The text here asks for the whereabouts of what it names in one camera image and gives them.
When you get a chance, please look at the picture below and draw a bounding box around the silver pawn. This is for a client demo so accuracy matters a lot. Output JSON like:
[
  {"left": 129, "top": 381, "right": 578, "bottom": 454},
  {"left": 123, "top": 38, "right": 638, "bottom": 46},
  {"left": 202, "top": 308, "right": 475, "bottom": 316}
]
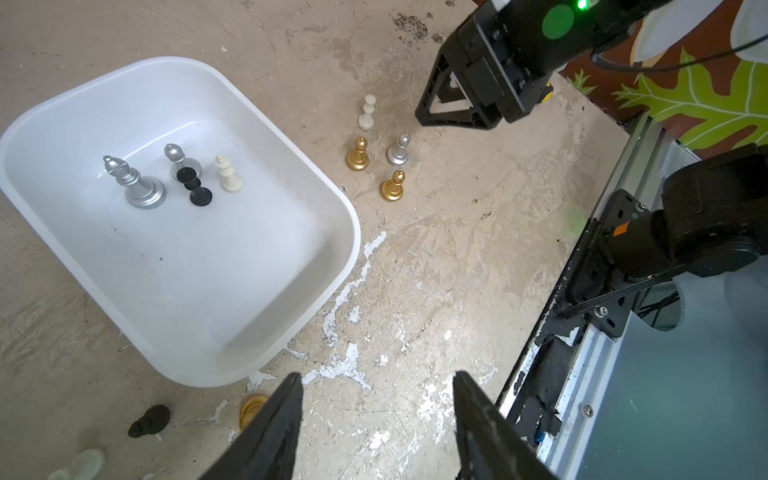
[
  {"left": 164, "top": 143, "right": 203, "bottom": 180},
  {"left": 386, "top": 133, "right": 411, "bottom": 166}
]

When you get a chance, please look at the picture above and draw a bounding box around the black chess pawn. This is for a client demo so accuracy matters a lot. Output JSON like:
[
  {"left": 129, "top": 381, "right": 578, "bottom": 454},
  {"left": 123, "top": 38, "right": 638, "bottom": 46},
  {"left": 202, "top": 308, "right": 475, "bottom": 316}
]
[{"left": 176, "top": 167, "right": 213, "bottom": 207}]

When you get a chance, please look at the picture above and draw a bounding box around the gold pawn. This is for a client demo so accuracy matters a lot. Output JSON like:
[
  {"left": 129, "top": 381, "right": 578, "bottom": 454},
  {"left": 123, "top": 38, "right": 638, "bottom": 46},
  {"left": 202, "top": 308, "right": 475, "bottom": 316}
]
[
  {"left": 380, "top": 170, "right": 405, "bottom": 202},
  {"left": 345, "top": 136, "right": 369, "bottom": 171}
]

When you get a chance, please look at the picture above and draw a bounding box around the black pawn right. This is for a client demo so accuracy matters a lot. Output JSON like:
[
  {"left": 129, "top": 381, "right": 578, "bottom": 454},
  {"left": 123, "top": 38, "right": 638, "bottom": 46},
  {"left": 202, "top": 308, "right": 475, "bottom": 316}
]
[{"left": 128, "top": 405, "right": 171, "bottom": 438}]

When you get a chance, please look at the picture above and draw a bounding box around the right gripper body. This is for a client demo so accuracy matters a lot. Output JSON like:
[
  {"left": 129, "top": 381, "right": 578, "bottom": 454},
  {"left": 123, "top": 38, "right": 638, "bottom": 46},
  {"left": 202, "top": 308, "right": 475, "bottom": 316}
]
[{"left": 446, "top": 5, "right": 551, "bottom": 129}]

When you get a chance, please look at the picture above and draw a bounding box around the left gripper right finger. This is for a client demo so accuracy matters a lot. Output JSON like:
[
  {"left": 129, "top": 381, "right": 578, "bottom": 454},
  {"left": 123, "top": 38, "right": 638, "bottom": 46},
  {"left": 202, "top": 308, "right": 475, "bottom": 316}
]
[{"left": 453, "top": 371, "right": 555, "bottom": 480}]

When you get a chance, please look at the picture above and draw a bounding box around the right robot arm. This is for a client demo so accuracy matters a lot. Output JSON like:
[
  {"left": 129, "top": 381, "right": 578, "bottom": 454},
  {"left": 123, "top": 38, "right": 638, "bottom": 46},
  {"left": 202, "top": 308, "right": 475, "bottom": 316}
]
[{"left": 415, "top": 1, "right": 767, "bottom": 278}]

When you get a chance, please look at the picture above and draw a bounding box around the white pawn right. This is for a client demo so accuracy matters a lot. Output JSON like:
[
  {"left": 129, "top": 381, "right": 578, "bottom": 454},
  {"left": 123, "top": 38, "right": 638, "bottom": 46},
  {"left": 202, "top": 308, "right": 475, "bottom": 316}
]
[{"left": 358, "top": 94, "right": 377, "bottom": 131}]

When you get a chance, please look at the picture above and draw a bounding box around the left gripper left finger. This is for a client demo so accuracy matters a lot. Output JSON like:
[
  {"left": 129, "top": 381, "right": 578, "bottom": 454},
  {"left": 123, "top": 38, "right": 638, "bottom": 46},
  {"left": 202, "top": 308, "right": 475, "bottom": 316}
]
[{"left": 202, "top": 372, "right": 303, "bottom": 480}]

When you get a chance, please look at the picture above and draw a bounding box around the tall silver chess piece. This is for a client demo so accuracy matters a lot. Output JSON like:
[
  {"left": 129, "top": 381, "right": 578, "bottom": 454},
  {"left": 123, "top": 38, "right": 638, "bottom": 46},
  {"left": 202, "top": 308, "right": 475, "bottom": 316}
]
[{"left": 103, "top": 156, "right": 166, "bottom": 209}]

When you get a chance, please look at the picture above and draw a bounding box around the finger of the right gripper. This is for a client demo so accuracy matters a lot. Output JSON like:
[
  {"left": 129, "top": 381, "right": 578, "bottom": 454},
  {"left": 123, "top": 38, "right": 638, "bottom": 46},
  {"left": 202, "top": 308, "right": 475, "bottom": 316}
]
[{"left": 415, "top": 44, "right": 498, "bottom": 129}]

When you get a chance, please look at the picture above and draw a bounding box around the white pawn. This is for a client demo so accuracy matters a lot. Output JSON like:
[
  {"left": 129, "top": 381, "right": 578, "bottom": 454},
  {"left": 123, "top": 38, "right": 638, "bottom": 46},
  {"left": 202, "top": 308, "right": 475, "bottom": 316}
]
[
  {"left": 358, "top": 94, "right": 377, "bottom": 131},
  {"left": 47, "top": 448, "right": 106, "bottom": 480}
]

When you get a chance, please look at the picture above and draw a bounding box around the white chess piece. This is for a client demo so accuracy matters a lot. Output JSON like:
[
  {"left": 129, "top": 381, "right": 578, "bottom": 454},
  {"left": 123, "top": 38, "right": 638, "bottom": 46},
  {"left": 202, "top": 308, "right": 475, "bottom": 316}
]
[{"left": 215, "top": 155, "right": 244, "bottom": 193}]

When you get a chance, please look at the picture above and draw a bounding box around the white plastic storage box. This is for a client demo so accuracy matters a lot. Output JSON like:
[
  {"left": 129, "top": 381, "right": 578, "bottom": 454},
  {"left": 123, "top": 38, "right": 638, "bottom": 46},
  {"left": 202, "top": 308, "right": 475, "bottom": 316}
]
[{"left": 1, "top": 57, "right": 361, "bottom": 388}]

